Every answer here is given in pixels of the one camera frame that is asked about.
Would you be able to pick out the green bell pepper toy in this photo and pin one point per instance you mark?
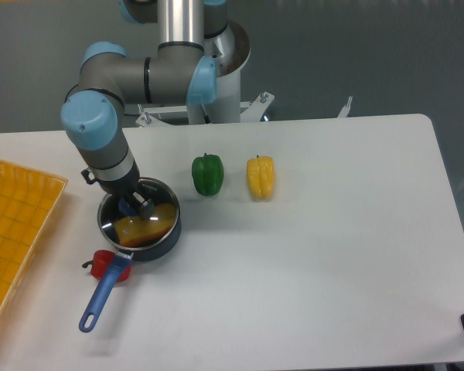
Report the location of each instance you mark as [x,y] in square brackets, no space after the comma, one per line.
[207,172]

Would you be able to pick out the orange bread slice toy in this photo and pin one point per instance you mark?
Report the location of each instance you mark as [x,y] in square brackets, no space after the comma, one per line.
[132,231]

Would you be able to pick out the white mounting bracket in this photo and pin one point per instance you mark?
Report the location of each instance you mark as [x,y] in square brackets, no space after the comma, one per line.
[345,110]
[161,115]

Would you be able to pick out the white left mounting bracket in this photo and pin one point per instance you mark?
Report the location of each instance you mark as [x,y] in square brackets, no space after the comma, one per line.
[161,115]

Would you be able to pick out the dark pot with blue handle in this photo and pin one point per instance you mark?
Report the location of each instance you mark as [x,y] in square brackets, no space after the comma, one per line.
[118,270]

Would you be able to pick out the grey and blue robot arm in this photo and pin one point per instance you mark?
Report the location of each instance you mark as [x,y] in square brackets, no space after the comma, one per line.
[181,73]

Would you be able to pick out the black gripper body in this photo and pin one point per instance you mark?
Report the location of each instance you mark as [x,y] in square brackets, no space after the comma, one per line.
[124,186]

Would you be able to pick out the yellow plastic basket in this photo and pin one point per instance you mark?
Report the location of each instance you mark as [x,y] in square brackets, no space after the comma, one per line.
[28,198]

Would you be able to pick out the white right mounting bracket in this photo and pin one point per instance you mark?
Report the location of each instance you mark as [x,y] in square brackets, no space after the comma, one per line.
[345,110]

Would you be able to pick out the yellow bell pepper toy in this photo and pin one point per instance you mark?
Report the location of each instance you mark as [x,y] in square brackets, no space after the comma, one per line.
[261,177]

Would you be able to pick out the glass pot lid blue knob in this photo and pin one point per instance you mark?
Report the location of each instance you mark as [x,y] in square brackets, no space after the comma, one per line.
[150,188]

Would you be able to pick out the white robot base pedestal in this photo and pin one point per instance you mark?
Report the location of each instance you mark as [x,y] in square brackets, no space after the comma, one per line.
[230,50]

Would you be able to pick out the red bell pepper toy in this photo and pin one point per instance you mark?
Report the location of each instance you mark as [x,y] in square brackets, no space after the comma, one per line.
[100,261]

